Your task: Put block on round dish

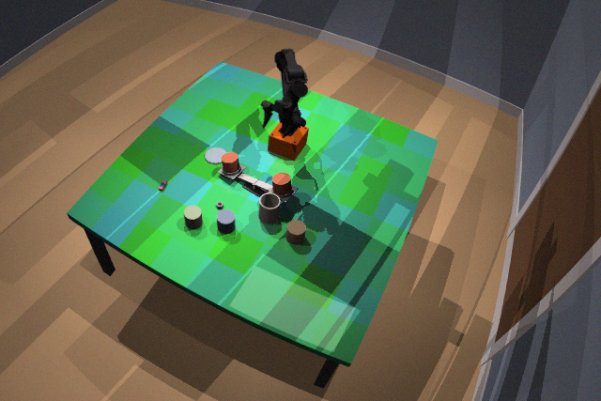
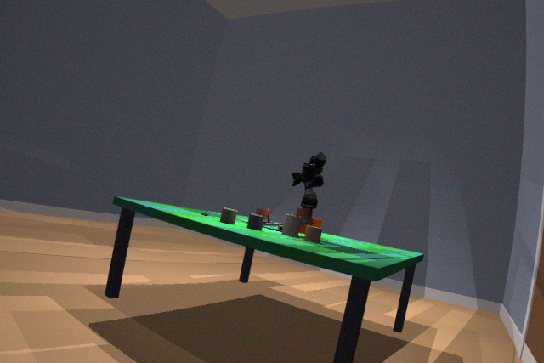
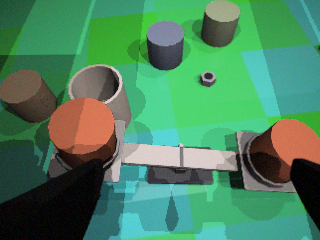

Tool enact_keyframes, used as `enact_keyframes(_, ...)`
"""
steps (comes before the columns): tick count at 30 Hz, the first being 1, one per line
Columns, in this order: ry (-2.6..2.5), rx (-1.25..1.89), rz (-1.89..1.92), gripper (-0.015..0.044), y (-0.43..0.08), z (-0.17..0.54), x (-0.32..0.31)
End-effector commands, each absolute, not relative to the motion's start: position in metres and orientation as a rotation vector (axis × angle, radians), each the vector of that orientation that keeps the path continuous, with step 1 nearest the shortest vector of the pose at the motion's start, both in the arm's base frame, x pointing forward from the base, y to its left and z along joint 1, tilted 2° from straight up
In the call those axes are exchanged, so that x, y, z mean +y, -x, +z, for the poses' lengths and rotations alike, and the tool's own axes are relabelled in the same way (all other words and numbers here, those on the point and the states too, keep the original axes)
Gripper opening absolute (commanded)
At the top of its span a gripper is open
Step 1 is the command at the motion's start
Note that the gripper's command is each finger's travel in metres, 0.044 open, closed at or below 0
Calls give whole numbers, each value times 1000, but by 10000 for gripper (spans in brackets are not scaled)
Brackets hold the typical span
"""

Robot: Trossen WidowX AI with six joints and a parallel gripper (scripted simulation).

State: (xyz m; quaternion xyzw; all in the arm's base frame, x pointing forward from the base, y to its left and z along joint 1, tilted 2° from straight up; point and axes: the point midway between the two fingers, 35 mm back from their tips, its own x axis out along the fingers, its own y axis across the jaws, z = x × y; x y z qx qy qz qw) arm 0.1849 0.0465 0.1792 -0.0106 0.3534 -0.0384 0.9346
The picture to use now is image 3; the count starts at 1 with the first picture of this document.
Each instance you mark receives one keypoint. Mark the orange cylinder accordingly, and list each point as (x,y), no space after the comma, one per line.
(83,129)

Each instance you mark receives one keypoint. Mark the grey hollow cylinder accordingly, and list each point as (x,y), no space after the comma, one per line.
(103,83)

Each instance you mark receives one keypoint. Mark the grey hex nut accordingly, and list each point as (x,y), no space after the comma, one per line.
(207,78)

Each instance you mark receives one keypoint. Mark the dark grey cylinder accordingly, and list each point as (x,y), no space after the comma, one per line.
(165,41)

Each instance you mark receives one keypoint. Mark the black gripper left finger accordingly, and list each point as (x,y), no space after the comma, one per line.
(58,209)

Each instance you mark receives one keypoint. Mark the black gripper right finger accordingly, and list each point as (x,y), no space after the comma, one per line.
(305,177)

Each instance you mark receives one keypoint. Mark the olive-grey cylinder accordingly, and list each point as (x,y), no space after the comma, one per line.
(220,21)

